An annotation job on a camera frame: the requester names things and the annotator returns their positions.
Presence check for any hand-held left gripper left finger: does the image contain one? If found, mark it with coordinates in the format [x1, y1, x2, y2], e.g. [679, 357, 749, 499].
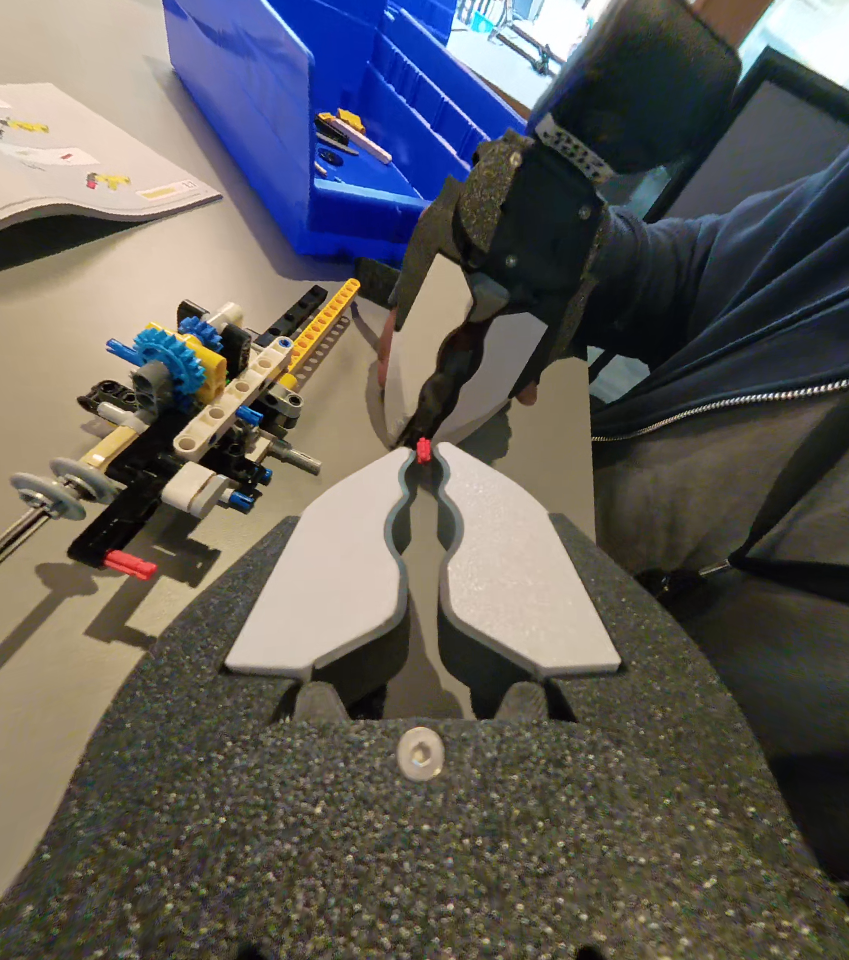
[224, 447, 414, 674]

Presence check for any person in dark jacket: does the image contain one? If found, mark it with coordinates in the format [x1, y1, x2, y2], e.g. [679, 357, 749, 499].
[593, 386, 849, 751]

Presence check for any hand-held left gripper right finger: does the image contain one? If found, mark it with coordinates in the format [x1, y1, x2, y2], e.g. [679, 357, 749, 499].
[432, 442, 624, 681]

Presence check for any black lego beam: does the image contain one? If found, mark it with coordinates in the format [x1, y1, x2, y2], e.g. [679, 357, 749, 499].
[314, 120, 360, 157]

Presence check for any pale lego beam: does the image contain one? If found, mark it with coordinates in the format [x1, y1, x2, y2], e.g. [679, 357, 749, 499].
[339, 120, 394, 165]

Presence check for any person's right forearm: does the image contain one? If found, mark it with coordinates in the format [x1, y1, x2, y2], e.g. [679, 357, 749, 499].
[588, 108, 849, 376]

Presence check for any black framed panel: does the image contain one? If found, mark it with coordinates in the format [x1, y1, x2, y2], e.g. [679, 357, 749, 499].
[642, 45, 849, 226]

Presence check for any grey lego instruction booklet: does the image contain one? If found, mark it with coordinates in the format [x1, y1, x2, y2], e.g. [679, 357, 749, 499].
[0, 81, 225, 260]

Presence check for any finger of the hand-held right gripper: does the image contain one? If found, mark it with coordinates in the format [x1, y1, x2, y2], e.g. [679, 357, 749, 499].
[424, 311, 549, 447]
[381, 255, 474, 451]

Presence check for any multicolour lego model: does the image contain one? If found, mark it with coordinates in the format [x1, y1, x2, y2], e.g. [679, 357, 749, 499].
[0, 277, 363, 597]

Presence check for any blue plastic bin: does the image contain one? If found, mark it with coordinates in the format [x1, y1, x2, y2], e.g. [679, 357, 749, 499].
[162, 0, 531, 260]

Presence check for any person's right hand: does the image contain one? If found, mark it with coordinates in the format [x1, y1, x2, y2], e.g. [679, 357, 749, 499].
[374, 306, 543, 408]

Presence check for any person in dark hoodie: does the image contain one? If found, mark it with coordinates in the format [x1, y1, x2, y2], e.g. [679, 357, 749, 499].
[589, 330, 849, 960]

